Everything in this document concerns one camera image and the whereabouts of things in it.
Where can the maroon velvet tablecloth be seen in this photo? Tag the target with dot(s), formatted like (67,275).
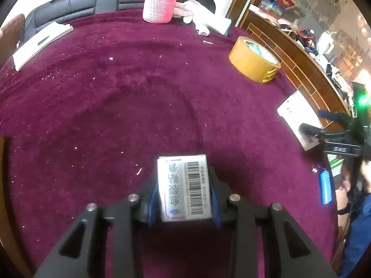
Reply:
(116,107)

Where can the white green striped carton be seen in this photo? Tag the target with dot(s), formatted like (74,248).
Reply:
(336,165)

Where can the red box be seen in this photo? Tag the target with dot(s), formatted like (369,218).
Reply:
(286,2)

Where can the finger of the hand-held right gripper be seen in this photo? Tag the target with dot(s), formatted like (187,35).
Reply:
(330,115)
(308,129)

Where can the blue lighter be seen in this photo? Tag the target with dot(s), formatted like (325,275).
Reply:
(325,188)

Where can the white notebook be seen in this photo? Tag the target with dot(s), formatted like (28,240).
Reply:
(37,46)

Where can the large white carton box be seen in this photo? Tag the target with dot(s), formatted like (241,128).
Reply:
(295,113)

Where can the white container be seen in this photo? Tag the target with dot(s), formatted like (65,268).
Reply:
(325,42)

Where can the person's right hand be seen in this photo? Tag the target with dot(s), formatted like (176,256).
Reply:
(366,179)

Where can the brown packing tape roll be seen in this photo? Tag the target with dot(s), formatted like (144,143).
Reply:
(249,63)

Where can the small white barcode box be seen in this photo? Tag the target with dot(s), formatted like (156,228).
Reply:
(185,188)

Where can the bottle in pink knitted sleeve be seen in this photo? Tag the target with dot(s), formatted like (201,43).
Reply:
(161,3)

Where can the white work glove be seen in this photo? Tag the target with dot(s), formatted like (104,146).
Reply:
(208,20)

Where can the brown armchair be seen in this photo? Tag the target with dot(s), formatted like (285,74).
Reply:
(11,29)

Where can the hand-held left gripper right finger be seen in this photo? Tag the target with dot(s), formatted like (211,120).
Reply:
(216,208)

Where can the wooden cabinet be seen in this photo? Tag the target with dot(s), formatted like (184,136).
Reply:
(304,63)

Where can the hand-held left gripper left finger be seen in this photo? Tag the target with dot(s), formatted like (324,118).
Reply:
(152,208)

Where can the blue printed box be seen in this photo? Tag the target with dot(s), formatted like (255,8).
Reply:
(271,6)

